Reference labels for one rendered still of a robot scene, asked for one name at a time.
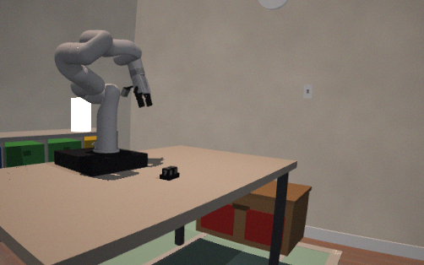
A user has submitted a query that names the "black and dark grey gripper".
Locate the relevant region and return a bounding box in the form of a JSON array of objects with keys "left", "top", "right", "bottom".
[{"left": 132, "top": 73, "right": 153, "bottom": 108}]

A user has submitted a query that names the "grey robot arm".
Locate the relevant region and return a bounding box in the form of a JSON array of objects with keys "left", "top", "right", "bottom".
[{"left": 54, "top": 30, "right": 144, "bottom": 154}]

